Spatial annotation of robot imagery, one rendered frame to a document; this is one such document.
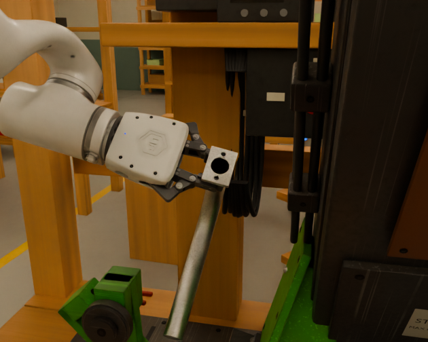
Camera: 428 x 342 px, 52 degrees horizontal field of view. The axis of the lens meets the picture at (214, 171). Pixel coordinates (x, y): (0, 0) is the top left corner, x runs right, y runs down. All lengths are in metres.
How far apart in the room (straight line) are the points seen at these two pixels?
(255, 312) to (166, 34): 0.68
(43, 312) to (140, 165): 0.65
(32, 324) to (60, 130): 0.61
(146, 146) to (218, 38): 0.23
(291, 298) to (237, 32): 0.42
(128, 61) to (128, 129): 11.09
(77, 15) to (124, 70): 1.81
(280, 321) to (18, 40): 0.47
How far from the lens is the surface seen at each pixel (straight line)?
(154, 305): 1.15
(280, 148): 0.99
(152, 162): 0.62
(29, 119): 0.67
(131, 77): 11.73
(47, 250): 1.17
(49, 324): 1.14
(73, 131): 0.64
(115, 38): 0.81
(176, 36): 0.77
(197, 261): 0.71
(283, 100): 0.76
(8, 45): 0.57
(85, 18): 12.24
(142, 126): 0.65
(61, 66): 0.70
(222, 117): 0.89
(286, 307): 0.59
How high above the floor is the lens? 1.53
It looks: 18 degrees down
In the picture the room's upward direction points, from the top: straight up
